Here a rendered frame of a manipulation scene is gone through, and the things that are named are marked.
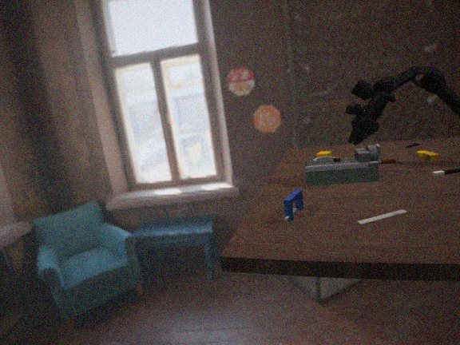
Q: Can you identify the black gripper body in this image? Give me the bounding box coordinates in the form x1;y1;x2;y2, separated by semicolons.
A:
351;102;383;132

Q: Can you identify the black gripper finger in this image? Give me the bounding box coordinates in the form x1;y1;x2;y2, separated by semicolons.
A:
348;124;359;143
353;124;375;145

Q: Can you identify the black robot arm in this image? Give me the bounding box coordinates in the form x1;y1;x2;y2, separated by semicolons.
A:
346;65;460;117

